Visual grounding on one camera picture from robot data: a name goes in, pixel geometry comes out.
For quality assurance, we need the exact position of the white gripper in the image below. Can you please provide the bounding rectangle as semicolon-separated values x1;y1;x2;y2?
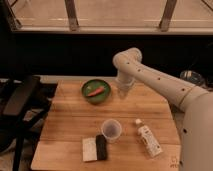
115;77;134;97

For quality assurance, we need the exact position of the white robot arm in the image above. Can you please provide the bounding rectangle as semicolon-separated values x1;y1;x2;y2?
113;48;213;171

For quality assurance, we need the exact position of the orange carrot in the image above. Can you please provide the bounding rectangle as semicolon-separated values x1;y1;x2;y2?
87;87;105;97

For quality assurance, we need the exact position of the green plate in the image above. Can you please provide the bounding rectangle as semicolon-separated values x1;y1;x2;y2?
81;79;111;104

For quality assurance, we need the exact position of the clear plastic cup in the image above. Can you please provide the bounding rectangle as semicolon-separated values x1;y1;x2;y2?
101;119;122;143

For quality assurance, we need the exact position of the white bottle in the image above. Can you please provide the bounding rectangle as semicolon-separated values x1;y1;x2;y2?
135;119;163;157

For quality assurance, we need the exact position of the black sponge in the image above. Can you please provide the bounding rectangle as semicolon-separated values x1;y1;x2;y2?
96;135;108;160

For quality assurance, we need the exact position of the round metal object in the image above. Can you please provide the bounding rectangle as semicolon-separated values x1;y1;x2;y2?
180;70;205;86

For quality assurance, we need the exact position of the white sponge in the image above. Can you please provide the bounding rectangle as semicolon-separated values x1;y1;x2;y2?
82;138;97;162

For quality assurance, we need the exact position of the black chair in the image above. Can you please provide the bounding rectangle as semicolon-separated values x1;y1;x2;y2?
0;76;57;171

